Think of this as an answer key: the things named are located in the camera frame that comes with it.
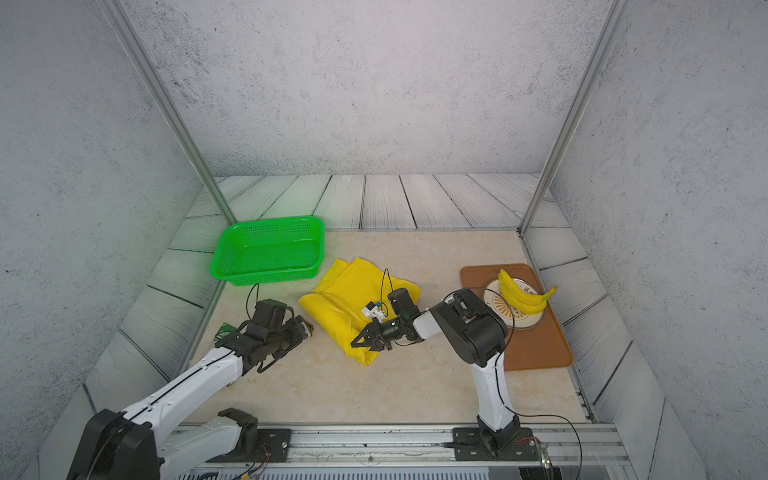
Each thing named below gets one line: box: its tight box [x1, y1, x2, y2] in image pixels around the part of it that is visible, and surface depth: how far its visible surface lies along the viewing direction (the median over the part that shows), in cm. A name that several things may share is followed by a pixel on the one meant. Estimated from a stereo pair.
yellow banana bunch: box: [498, 269, 558, 315], surface depth 96 cm
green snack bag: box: [213, 322, 238, 341], surface depth 95 cm
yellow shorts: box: [298, 258, 422, 366], surface depth 96 cm
